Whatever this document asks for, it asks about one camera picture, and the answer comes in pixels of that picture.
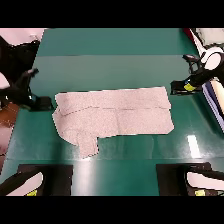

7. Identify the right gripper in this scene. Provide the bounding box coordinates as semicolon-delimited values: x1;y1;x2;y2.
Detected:
170;78;198;97

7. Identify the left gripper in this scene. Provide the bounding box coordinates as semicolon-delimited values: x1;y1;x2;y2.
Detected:
30;95;55;112

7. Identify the light grey shirt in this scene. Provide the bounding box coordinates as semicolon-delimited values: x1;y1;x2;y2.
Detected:
51;86;175;158

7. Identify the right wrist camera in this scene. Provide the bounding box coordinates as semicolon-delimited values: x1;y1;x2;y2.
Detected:
182;53;202;75

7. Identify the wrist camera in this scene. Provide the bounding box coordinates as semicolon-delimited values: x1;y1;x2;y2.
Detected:
20;67;40;87
182;53;202;75

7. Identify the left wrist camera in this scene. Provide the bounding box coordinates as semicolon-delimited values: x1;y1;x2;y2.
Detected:
20;67;40;87

